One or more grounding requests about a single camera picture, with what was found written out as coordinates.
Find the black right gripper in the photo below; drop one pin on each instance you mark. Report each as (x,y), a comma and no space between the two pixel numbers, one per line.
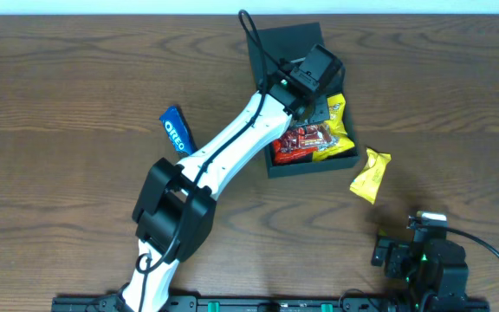
(388,254)

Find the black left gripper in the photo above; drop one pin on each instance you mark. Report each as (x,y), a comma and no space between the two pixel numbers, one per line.
(315,111)

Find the yellow nut snack bag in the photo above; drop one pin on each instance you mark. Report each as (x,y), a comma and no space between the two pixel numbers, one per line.
(336,128)

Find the red dried fruit snack bag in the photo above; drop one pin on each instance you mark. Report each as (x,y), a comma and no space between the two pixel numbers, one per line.
(281,157)

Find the red Hello Panda snack pack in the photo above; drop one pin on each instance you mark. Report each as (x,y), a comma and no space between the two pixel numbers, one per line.
(312,136)

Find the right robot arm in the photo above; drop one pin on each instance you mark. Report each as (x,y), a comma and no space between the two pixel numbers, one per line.
(448,290)

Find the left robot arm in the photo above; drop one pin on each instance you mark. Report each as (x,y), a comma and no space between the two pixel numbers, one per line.
(176,206)

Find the blue Oreo cookie pack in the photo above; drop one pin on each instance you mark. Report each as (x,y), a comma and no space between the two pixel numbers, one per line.
(178,131)

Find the dark green open box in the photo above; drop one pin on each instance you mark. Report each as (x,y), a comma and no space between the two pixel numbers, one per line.
(291,43)

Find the small yellow wrapped snack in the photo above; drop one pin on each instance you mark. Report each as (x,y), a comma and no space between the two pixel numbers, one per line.
(367,183)

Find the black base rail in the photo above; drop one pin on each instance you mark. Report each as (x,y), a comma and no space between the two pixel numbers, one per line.
(112,303)

